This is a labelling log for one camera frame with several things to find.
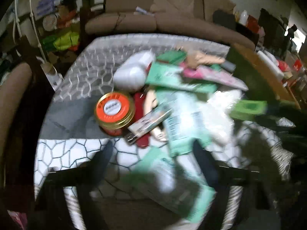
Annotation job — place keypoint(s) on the green cardboard box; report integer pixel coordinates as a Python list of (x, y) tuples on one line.
[(262, 83)]

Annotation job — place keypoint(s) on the papers on sofa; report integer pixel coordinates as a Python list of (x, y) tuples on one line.
[(143, 12)]

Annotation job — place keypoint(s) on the green tea packet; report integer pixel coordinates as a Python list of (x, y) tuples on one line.
[(171, 76)]

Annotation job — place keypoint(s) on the red handled tool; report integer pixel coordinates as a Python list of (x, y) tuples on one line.
[(139, 98)]

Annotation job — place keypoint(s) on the pink white long package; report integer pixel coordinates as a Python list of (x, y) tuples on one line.
[(203, 73)]

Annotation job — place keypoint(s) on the white folded towel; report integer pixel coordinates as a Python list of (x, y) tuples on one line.
[(217, 119)]

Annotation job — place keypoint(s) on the wooden back scratcher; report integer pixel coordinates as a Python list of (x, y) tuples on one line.
[(197, 58)]

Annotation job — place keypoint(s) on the mint wet wipes pack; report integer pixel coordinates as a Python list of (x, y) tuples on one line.
[(185, 124)]

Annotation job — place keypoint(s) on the green medicine box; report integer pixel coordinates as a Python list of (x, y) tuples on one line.
[(247, 110)]

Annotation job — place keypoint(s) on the patterned table blanket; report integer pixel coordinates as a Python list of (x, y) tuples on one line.
[(70, 134)]

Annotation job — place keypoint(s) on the round white clock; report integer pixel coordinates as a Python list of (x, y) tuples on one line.
[(50, 22)]

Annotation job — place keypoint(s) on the brown sofa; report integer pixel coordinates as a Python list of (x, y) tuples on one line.
[(211, 20)]

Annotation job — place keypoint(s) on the orange lid gold tin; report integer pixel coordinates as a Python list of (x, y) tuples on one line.
[(114, 112)]

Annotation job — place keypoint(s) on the mint wipes pack loose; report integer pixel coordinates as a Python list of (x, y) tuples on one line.
[(162, 179)]

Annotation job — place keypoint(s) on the brown armchair arm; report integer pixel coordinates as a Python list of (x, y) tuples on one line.
[(12, 91)]

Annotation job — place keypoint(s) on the white jug on shelf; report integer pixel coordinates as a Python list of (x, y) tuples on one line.
[(243, 18)]

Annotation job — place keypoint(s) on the white plastic bottle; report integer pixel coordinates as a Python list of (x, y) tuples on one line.
[(132, 74)]

